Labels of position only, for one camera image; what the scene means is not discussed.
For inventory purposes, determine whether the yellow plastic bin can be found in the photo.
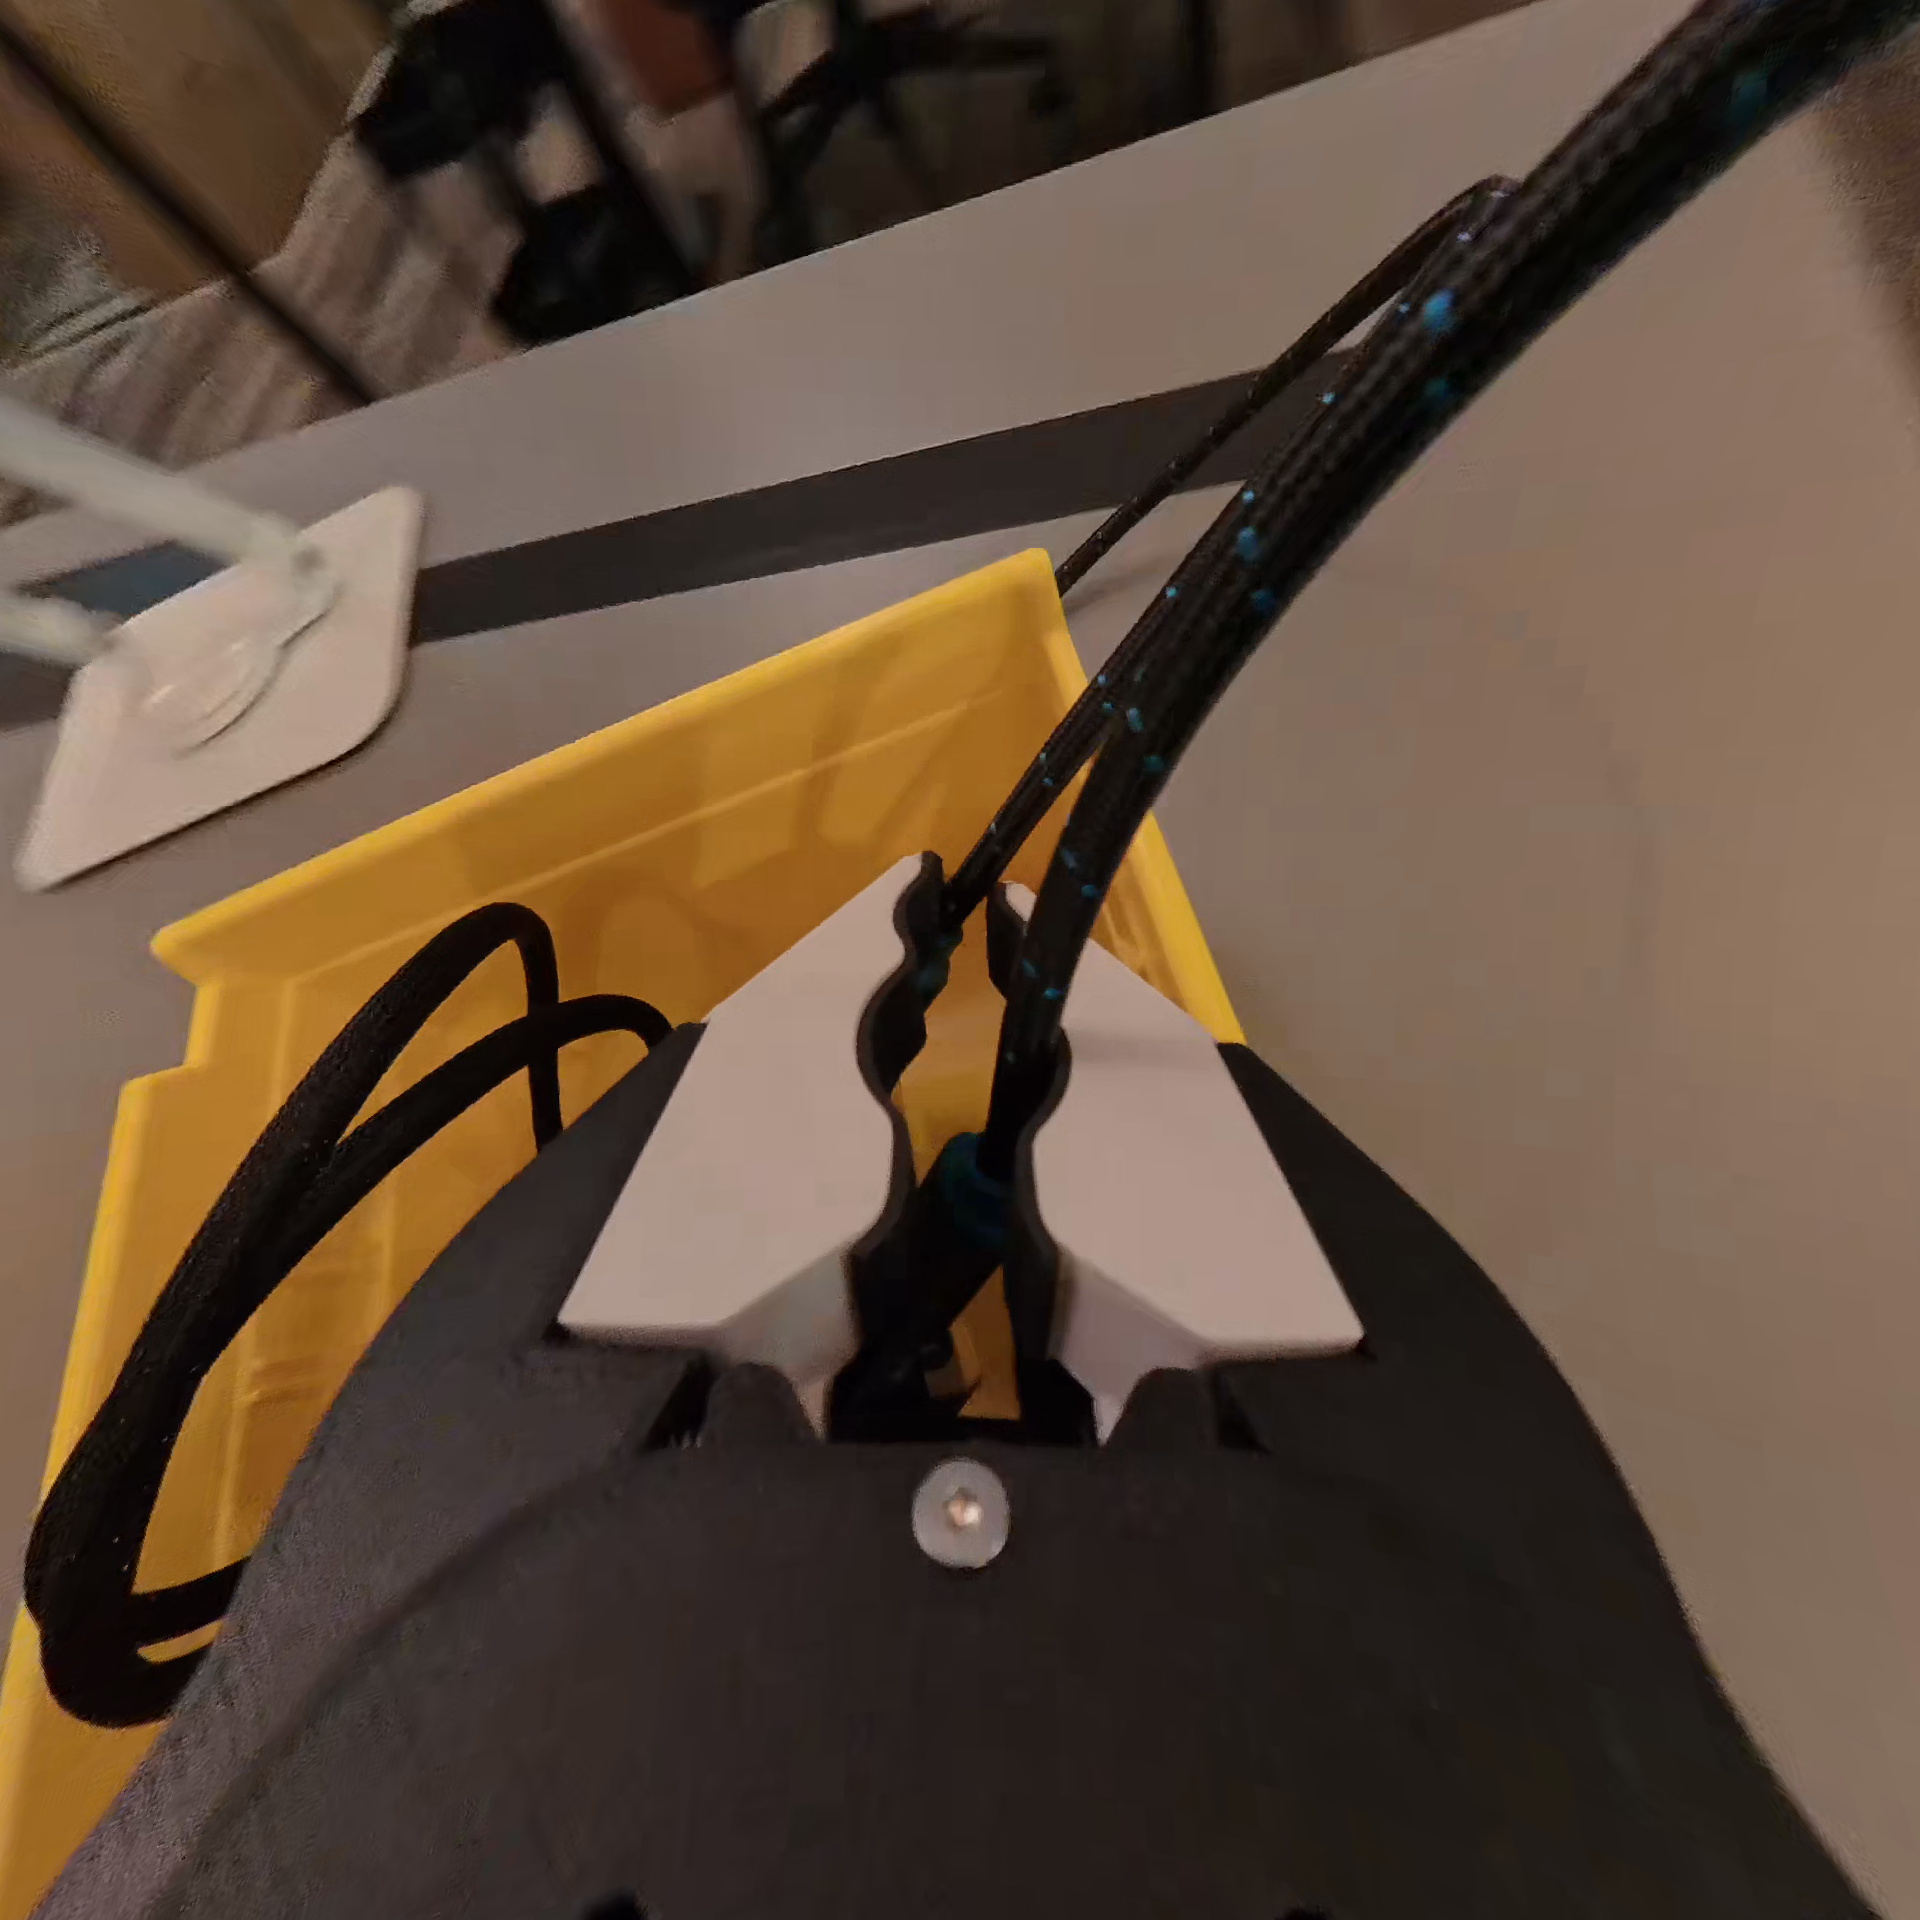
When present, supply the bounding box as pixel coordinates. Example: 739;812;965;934
0;546;1246;1920

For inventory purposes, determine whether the thin black switch cable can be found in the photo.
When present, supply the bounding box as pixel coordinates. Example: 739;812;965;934
22;899;677;1727

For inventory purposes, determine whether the black braided hdmi cable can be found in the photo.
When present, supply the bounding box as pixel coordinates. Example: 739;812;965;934
915;173;1524;1082
840;0;1920;1411

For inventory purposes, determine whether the white stand with wooden board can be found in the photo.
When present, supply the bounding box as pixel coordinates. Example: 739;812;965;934
0;390;426;894

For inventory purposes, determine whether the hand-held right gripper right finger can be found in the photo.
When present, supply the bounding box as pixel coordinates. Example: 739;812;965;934
982;884;1369;1442

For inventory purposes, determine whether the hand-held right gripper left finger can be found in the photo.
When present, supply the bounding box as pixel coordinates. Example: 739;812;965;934
557;852;949;1427

